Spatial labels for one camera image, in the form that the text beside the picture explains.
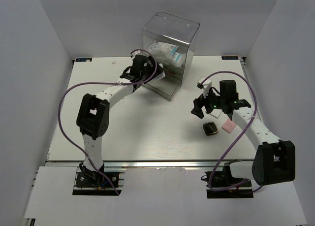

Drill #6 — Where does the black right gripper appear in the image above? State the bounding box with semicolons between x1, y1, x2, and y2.
191;86;225;119

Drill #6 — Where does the white pad with yellow stick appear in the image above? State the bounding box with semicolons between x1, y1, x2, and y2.
156;72;165;80

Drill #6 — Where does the black gold compact case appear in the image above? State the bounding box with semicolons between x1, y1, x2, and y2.
203;122;219;136

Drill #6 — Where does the pink sticky pad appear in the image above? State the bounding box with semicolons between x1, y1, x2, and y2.
221;119;236;133

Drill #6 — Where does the clear acrylic makeup organizer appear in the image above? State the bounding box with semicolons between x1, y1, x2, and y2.
142;11;200;100

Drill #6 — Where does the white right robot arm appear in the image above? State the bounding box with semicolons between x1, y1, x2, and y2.
191;77;296;186

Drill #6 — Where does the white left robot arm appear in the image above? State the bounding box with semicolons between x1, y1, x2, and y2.
76;54;165;186

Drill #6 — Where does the blue table corner label right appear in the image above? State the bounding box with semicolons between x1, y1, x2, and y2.
221;56;239;60

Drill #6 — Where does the blue table corner label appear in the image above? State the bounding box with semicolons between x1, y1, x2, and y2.
75;58;92;63
221;56;239;60

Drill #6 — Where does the blue table corner label left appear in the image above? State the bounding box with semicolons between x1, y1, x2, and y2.
75;58;92;63

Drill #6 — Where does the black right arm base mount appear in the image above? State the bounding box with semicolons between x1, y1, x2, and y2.
200;166;253;199

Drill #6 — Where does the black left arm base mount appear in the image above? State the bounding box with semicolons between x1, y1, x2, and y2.
72;163;124;196

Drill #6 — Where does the aluminium front rail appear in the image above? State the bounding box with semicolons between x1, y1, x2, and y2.
44;159;256;169

